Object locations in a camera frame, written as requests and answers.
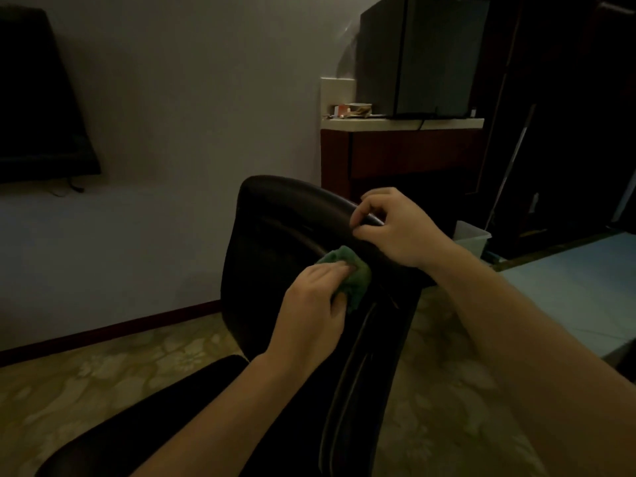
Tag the person's right hand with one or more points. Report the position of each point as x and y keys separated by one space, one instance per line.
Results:
x=412 y=233

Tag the person's left hand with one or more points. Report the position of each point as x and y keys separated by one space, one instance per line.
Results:
x=308 y=322

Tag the green cleaning cloth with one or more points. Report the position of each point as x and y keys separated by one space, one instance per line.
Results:
x=355 y=278

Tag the black leather chair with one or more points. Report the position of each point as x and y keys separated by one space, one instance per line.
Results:
x=273 y=233

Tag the person's left forearm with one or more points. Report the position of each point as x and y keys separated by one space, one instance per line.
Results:
x=223 y=422

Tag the person's right forearm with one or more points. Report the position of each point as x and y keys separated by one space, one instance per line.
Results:
x=546 y=367

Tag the white plastic bin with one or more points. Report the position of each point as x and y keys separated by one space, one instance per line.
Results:
x=472 y=238

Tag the dark cabinet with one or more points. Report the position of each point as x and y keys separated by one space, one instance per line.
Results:
x=407 y=153

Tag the pile of small packets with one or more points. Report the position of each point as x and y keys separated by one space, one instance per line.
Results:
x=355 y=110

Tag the white upright board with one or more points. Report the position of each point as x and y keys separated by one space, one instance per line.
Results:
x=338 y=91

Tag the black countertop appliance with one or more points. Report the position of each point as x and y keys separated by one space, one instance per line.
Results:
x=422 y=59

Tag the dark wooden wardrobe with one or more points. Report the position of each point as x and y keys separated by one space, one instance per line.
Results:
x=571 y=119

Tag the dark red baseboard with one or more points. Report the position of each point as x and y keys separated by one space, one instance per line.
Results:
x=109 y=332

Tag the dark framed panel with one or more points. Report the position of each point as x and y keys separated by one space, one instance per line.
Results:
x=627 y=365

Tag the black wall television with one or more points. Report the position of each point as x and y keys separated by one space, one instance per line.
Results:
x=40 y=104

